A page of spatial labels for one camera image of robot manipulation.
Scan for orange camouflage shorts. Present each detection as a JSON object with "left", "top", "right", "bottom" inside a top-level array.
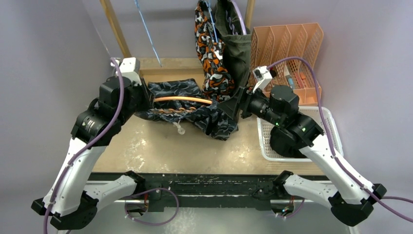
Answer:
[{"left": 194, "top": 0, "right": 235, "bottom": 102}]

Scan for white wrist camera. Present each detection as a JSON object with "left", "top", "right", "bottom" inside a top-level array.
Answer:
[
  {"left": 110, "top": 57, "right": 142, "bottom": 86},
  {"left": 252, "top": 66, "right": 277, "bottom": 93}
]

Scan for orange pink small item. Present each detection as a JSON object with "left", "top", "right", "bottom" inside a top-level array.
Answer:
[{"left": 295, "top": 71, "right": 307, "bottom": 88}]

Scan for dark shark print shorts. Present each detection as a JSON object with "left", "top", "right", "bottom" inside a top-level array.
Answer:
[{"left": 135, "top": 78, "right": 238, "bottom": 141}]

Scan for orange hanger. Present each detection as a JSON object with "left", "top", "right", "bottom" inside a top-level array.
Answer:
[{"left": 153, "top": 96, "right": 213, "bottom": 105}]

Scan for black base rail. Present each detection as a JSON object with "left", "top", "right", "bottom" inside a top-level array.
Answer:
[{"left": 85, "top": 173, "right": 310, "bottom": 212}]

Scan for orange file organizer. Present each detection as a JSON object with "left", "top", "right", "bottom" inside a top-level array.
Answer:
[{"left": 250, "top": 23, "right": 324, "bottom": 106}]

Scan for wooden clothes rack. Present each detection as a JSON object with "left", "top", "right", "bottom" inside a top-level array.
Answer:
[{"left": 99, "top": 0, "right": 256, "bottom": 88}]

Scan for light blue wire hanger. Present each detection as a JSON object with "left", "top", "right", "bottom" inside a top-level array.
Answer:
[{"left": 134, "top": 0, "right": 163, "bottom": 67}]

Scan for olive green shorts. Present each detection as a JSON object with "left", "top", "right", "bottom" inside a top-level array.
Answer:
[{"left": 213, "top": 0, "right": 251, "bottom": 89}]

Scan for white blue marker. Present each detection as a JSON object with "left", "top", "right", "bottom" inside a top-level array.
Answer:
[{"left": 283, "top": 65, "right": 295, "bottom": 90}]

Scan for white plastic basket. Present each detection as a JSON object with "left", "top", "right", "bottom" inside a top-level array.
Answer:
[{"left": 257, "top": 106, "right": 344, "bottom": 163}]

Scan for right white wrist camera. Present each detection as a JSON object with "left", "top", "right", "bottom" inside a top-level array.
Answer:
[{"left": 252, "top": 66, "right": 277, "bottom": 93}]

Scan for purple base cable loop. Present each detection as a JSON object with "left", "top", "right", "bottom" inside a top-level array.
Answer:
[{"left": 124, "top": 188, "right": 180, "bottom": 226}]

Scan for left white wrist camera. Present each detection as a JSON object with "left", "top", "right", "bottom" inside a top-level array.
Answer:
[{"left": 110, "top": 57, "right": 142, "bottom": 86}]

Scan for black shorts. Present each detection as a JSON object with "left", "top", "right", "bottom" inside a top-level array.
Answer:
[{"left": 270, "top": 127, "right": 307, "bottom": 158}]

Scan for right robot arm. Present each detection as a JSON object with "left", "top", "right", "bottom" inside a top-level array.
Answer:
[{"left": 218, "top": 85, "right": 386, "bottom": 227}]

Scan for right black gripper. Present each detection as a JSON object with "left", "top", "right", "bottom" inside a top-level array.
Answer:
[{"left": 218, "top": 84, "right": 284, "bottom": 127}]

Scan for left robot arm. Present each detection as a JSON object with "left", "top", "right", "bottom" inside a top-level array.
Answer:
[{"left": 31, "top": 76, "right": 153, "bottom": 231}]

